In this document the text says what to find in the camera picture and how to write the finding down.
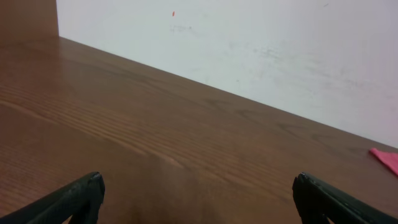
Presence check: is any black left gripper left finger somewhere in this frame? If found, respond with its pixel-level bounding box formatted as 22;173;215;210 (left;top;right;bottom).
1;172;105;224

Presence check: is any red printed t-shirt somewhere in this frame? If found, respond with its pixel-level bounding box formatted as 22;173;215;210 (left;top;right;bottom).
369;148;398;175

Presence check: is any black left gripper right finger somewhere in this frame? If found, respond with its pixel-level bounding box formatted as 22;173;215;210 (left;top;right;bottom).
292;172;397;224

